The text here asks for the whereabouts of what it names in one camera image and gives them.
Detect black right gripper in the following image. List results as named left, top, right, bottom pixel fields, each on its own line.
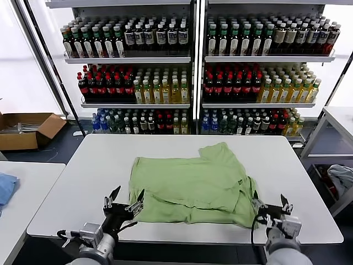
left=251, top=189, right=294, bottom=225

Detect black metal pole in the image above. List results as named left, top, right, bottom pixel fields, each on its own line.
left=302, top=51, right=353, bottom=155
left=23, top=0, right=86, bottom=136

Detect black white left arm cable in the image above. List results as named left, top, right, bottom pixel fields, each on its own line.
left=56, top=228, right=83, bottom=248

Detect dark tea bottle green cap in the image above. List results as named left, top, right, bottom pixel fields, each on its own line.
left=62, top=27, right=73, bottom=59
left=94, top=26, right=105, bottom=58
left=115, top=25, right=125, bottom=58
left=104, top=25, right=115, bottom=58
left=73, top=26, right=83, bottom=59
left=207, top=23, right=218, bottom=57
left=241, top=23, right=252, bottom=57
left=229, top=23, right=240, bottom=57
left=83, top=26, right=94, bottom=59
left=252, top=23, right=263, bottom=57
left=263, top=23, right=274, bottom=57
left=218, top=23, right=229, bottom=57

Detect light green shirt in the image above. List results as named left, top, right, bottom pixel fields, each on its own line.
left=128, top=141, right=260, bottom=230

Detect dark bottle beige label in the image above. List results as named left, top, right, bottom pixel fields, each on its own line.
left=274, top=22, right=285, bottom=53
left=285, top=22, right=296, bottom=53

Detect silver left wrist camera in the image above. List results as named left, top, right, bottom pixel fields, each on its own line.
left=79, top=222, right=105, bottom=249

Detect blue cloth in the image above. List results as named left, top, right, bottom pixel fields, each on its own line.
left=0, top=172, right=20, bottom=212

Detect white metal frame table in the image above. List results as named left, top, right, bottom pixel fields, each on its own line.
left=299, top=106, right=353, bottom=218

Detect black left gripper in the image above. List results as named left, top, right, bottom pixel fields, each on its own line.
left=102, top=185, right=146, bottom=237

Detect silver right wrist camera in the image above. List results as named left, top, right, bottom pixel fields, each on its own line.
left=271, top=215, right=303, bottom=241

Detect clear plastic packets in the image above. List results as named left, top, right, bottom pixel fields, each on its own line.
left=16, top=123, right=38, bottom=135

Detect reddish drink bottle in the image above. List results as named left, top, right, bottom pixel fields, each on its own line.
left=318, top=23, right=329, bottom=55
left=328, top=24, right=341, bottom=55

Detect white grey clothes pile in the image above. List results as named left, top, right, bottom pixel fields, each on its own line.
left=327, top=164, right=353, bottom=199

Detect grey metal shelf rack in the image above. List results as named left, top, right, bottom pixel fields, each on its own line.
left=199, top=0, right=337, bottom=137
left=45, top=0, right=199, bottom=136

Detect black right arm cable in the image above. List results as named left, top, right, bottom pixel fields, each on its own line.
left=249, top=213, right=270, bottom=248

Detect dark bottle blue white label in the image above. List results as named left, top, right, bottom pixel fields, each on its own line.
left=134, top=24, right=145, bottom=52
left=296, top=22, right=308, bottom=54
left=307, top=22, right=318, bottom=54
left=124, top=24, right=135, bottom=52
left=178, top=23, right=189, bottom=52
left=156, top=23, right=167, bottom=52
left=144, top=23, right=155, bottom=52
left=168, top=23, right=179, bottom=52

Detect brown cardboard box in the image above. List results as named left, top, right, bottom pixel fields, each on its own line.
left=0, top=112, right=68, bottom=151

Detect cola bottle red cap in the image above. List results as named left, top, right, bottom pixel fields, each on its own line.
left=223, top=73, right=234, bottom=98
left=233, top=73, right=243, bottom=98
left=204, top=73, right=215, bottom=98
left=78, top=75, right=88, bottom=98
left=277, top=114, right=287, bottom=135
left=269, top=114, right=278, bottom=135
left=242, top=73, right=253, bottom=98
left=156, top=114, right=165, bottom=135
left=164, top=114, right=174, bottom=135
left=87, top=75, right=98, bottom=98
left=124, top=75, right=135, bottom=98
left=106, top=75, right=116, bottom=98
left=252, top=73, right=262, bottom=98
left=115, top=75, right=125, bottom=98
left=213, top=73, right=224, bottom=98
left=97, top=75, right=107, bottom=98

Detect white side table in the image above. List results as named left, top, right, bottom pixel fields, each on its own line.
left=0, top=161, right=66, bottom=265

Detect grey metal pole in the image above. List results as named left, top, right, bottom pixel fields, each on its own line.
left=10, top=0, right=69, bottom=116

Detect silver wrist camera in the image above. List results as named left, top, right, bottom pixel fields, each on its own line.
left=271, top=215, right=303, bottom=241
left=79, top=222, right=105, bottom=249

